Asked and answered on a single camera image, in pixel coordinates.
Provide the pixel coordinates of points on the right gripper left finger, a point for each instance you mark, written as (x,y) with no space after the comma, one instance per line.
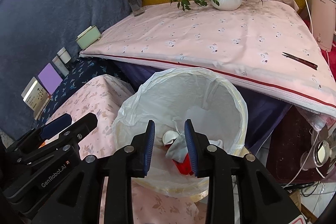
(131,161)

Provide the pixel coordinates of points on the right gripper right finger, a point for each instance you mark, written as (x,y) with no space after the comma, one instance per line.
(210,161)

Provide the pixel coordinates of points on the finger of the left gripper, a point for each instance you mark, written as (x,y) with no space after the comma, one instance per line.
(56,126)
(78,126)

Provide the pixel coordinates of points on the red trash wrapper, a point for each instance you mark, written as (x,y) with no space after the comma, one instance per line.
(185,166)

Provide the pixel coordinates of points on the grey crumpled trash cloth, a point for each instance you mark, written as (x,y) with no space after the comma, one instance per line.
(178,150)

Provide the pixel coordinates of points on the white gold gift box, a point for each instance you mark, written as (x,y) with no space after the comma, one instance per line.
(35,97)

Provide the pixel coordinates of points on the pink floral round tablecloth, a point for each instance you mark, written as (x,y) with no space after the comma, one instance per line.
(103,96)

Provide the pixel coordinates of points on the round bin white liner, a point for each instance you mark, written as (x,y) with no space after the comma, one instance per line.
(215,107)

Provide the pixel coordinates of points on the white cosmetic tube bottle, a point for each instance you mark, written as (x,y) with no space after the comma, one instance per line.
(60,66)

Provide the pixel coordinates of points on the navy floral cloth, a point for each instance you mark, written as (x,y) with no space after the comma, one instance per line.
(84,70)

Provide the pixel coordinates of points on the white cosmetic jar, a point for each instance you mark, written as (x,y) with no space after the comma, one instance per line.
(64,55)

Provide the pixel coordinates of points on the mint green tissue box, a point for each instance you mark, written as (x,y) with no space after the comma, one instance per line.
(88,37)

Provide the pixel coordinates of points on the small desk fan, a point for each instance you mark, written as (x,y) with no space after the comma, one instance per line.
(322,150)

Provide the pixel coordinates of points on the blue-grey backdrop blanket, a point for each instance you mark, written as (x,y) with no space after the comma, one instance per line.
(32,32)

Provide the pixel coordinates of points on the pale pink printed table cover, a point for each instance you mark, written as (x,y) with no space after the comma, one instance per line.
(244,45)

